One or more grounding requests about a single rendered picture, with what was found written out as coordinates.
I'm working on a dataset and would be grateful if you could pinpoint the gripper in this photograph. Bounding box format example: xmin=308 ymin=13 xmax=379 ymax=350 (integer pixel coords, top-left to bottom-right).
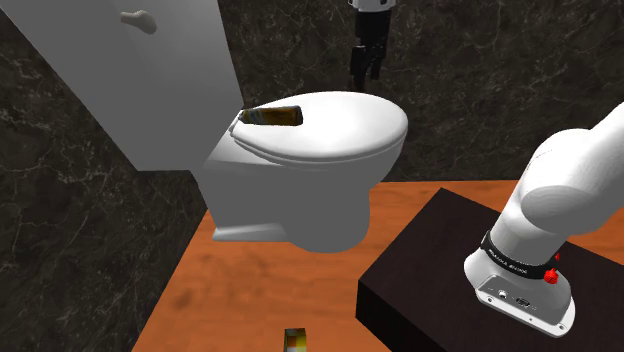
xmin=349 ymin=8 xmax=393 ymax=92

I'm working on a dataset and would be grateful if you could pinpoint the brown yellow patterned flat box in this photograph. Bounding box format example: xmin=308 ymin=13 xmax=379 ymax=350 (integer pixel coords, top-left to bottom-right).
xmin=237 ymin=103 xmax=305 ymax=128

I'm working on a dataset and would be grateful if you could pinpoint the white toilet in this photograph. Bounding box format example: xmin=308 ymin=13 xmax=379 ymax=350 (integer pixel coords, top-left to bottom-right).
xmin=0 ymin=0 xmax=410 ymax=255

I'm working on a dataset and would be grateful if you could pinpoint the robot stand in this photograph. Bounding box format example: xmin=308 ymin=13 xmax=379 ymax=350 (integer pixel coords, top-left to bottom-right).
xmin=355 ymin=186 xmax=624 ymax=352

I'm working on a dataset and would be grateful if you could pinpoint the small yellow orange patterned box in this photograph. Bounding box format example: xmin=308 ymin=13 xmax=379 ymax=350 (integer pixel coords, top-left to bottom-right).
xmin=283 ymin=327 xmax=308 ymax=352

